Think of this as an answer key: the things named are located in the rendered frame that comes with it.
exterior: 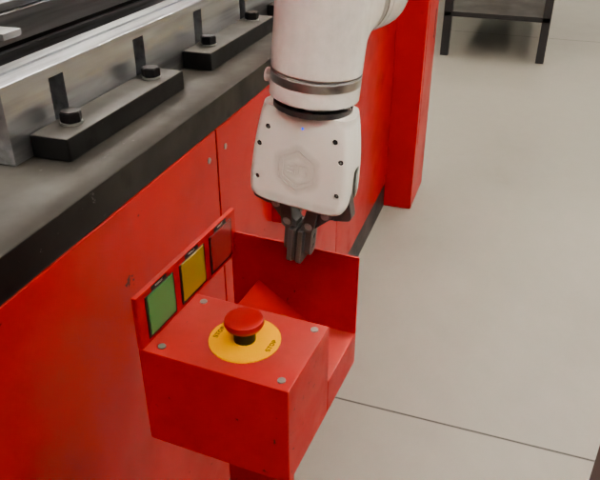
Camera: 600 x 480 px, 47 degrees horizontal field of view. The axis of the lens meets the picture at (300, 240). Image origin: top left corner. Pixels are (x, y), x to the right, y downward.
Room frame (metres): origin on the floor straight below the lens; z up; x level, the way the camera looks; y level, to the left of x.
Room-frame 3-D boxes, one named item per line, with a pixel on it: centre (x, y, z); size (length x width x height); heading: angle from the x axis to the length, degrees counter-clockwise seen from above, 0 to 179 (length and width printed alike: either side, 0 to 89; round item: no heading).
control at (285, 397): (0.59, 0.05, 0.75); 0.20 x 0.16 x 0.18; 157
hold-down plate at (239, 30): (1.29, 0.13, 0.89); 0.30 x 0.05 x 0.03; 162
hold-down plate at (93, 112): (0.91, 0.25, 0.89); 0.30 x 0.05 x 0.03; 162
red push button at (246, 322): (0.54, 0.05, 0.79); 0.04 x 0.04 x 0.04
